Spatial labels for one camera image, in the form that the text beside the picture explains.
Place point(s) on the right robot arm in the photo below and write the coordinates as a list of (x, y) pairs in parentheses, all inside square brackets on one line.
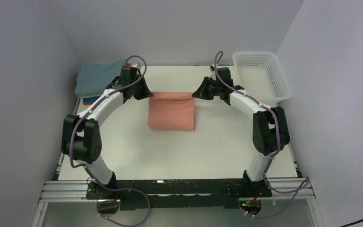
[(269, 127)]

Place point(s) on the pink t shirt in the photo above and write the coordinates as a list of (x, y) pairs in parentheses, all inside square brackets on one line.
[(171, 111)]

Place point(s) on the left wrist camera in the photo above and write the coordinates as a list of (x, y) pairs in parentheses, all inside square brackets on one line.
[(134, 65)]

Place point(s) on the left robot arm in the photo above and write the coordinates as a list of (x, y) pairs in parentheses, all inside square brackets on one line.
[(81, 137)]

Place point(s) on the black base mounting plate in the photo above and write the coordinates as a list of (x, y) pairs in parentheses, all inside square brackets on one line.
[(137, 194)]

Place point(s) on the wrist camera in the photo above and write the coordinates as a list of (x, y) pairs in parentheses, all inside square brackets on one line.
[(134, 65), (212, 70)]

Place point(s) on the blue folded t shirt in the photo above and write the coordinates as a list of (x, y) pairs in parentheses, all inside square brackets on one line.
[(93, 99)]

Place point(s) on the orange folded t shirt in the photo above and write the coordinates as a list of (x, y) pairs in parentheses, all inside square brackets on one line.
[(87, 103)]

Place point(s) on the white plastic basket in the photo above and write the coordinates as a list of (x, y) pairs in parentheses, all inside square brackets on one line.
[(262, 76)]

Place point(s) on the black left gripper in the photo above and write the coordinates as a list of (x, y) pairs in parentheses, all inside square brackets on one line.
[(145, 93)]

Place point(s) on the teal folded t shirt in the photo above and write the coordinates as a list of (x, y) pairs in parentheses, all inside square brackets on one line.
[(93, 78)]

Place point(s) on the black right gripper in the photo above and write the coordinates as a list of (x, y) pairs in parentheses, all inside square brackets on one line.
[(202, 92)]

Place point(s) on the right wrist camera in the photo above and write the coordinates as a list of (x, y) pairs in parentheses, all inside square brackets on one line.
[(212, 70)]

